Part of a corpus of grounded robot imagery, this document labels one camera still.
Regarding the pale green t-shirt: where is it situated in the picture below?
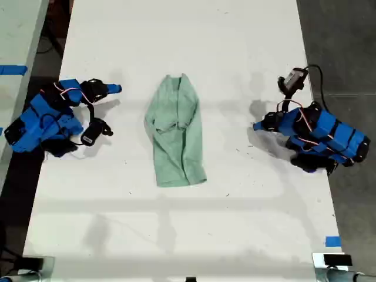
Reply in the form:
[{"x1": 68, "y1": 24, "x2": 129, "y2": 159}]
[{"x1": 143, "y1": 73, "x2": 207, "y2": 188}]

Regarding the long blue tape strip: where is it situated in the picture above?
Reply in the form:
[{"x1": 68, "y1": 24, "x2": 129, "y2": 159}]
[{"x1": 0, "y1": 65, "x2": 28, "y2": 76}]

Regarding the white side table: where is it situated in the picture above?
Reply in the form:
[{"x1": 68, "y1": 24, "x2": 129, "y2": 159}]
[{"x1": 0, "y1": 0, "x2": 50, "y2": 189}]

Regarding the metal table clamp, black box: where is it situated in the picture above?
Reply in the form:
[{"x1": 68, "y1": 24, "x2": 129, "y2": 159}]
[{"x1": 311, "y1": 252, "x2": 354, "y2": 282}]

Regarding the metal table clamp, black pad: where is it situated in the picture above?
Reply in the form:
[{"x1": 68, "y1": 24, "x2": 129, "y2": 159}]
[{"x1": 21, "y1": 256, "x2": 56, "y2": 282}]

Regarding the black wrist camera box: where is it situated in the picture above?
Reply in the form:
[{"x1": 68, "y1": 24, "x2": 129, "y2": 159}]
[{"x1": 80, "y1": 117, "x2": 115, "y2": 146}]

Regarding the black grey camera box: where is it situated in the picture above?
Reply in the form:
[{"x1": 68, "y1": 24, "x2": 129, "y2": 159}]
[{"x1": 277, "y1": 67, "x2": 309, "y2": 98}]

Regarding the black floor cable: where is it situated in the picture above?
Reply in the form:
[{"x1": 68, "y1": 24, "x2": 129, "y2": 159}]
[{"x1": 36, "y1": 28, "x2": 65, "y2": 60}]

